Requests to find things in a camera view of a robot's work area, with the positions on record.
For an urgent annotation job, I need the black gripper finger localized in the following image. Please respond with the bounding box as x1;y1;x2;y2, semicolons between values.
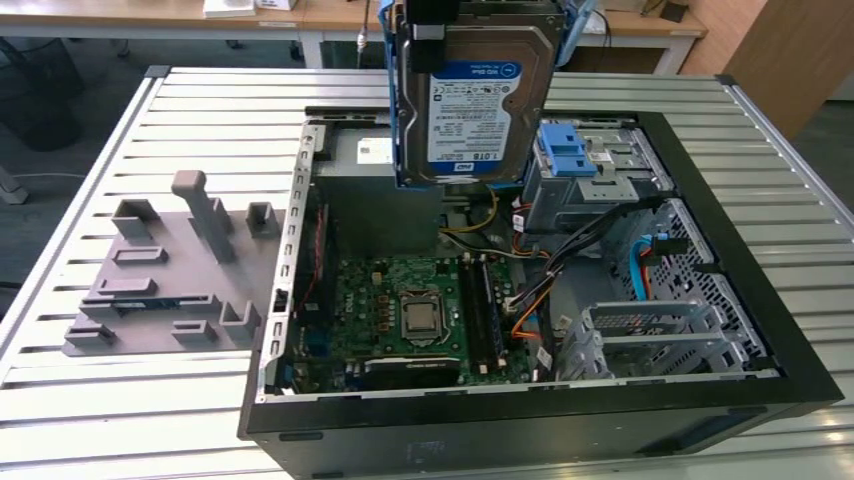
405;0;462;74

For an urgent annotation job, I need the hard disk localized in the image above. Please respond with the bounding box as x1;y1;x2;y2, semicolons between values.
378;0;569;190

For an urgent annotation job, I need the blue data wire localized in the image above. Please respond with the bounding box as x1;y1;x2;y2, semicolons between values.
628;234;669;304

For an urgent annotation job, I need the metal disk bay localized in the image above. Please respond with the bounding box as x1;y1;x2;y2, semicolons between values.
557;299;769;381

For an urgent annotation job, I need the blue plastic drive latch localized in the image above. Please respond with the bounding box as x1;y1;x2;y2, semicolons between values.
540;122;600;177

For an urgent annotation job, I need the grey power supply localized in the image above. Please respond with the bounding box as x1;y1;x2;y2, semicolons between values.
313;127;448;259

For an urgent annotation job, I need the grey metal drive cage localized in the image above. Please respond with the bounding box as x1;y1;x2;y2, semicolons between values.
525;121;676;234

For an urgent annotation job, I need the black case fan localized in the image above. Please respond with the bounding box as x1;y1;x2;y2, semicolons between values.
297;197;340;321

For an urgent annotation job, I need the green motherboard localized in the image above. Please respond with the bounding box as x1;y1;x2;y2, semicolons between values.
297;254;540;391

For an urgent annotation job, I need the black RAM slot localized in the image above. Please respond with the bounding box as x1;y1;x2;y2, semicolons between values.
461;253;488;375

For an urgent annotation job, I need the silver CPU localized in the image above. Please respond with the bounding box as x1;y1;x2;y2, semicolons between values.
405;302;440;334

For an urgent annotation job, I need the brown wooden cabinet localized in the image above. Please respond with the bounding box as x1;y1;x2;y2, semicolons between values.
684;0;854;141

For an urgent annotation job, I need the CPU socket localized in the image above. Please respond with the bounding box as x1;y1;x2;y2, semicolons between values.
398;288;448;350

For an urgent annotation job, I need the RAM stick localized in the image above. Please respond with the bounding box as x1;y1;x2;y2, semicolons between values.
482;254;509;372
111;298;181;311

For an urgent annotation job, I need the grey parts rack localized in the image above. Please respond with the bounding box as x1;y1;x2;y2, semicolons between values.
62;169;289;357

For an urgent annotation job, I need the black mesh waste bin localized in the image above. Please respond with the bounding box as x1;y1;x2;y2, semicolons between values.
0;37;87;151

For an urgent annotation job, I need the black graphics card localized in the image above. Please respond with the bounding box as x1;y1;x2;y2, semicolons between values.
364;354;462;390

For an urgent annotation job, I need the white stand foot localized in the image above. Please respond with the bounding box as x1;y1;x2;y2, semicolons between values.
0;167;33;205

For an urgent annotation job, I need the black PC case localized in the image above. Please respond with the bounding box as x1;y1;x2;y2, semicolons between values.
238;105;847;480

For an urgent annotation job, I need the wooden desk white frame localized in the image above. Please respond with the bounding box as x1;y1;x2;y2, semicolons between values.
123;0;709;76

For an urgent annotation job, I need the yellow wire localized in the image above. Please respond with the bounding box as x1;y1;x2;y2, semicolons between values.
444;187;502;234

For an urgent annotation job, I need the red wire with white label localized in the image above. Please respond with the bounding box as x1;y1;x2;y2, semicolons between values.
512;197;536;236

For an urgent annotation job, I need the black wire bundle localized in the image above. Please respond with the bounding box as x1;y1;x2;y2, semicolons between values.
505;197;676;314

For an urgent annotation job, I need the orange wire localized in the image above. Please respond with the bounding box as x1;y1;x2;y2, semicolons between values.
512;305;560;342

